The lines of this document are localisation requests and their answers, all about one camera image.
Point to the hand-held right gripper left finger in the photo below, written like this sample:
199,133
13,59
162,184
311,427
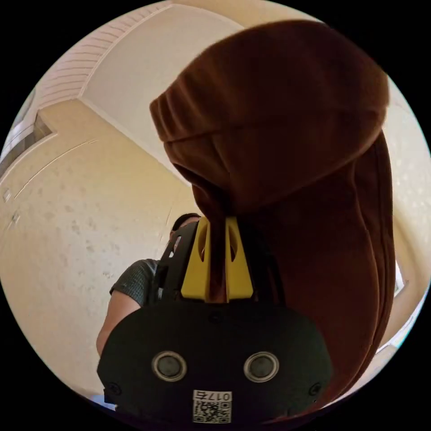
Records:
197,269

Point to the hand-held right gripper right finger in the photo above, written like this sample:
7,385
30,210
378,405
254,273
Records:
238,272

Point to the brown pants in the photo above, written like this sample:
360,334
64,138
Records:
289,161

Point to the person's body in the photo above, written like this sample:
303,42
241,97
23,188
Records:
133,286

